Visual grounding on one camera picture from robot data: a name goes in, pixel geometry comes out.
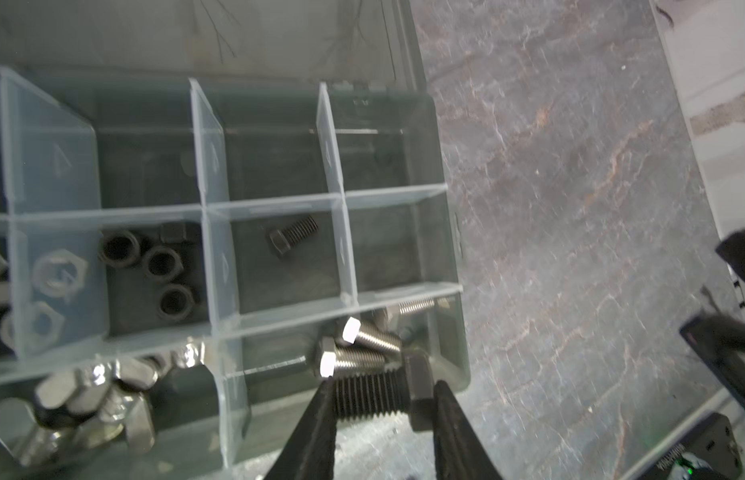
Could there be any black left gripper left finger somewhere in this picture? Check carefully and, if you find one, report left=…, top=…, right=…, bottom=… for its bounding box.
left=264, top=380, right=338, bottom=479

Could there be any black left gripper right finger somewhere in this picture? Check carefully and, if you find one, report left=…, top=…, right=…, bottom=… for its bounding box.
left=433, top=380, right=503, bottom=480

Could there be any steel hex bolt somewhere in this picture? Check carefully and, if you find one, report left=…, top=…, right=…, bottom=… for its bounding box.
left=372, top=299, right=437, bottom=332
left=336, top=316, right=403, bottom=357
left=316, top=337, right=387, bottom=378

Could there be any steel wing nut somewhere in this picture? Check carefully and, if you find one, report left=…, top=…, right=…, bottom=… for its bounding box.
left=74, top=386, right=156, bottom=454
left=0, top=398, right=74, bottom=468
left=34, top=362, right=114, bottom=416
left=112, top=342, right=206, bottom=391

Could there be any black hex nut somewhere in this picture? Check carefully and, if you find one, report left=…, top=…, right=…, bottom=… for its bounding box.
left=142, top=245, right=184, bottom=284
left=158, top=284, right=196, bottom=323

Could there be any black flange nut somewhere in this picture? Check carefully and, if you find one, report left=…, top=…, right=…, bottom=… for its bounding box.
left=98, top=230, right=142, bottom=269

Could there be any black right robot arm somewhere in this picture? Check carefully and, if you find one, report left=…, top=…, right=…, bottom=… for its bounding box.
left=680, top=229, right=745, bottom=410

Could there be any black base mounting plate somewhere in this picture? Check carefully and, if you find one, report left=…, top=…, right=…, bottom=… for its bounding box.
left=639, top=413, right=744, bottom=480

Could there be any green plastic organizer box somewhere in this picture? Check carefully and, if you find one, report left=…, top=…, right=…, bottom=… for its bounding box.
left=0, top=1, right=471, bottom=479

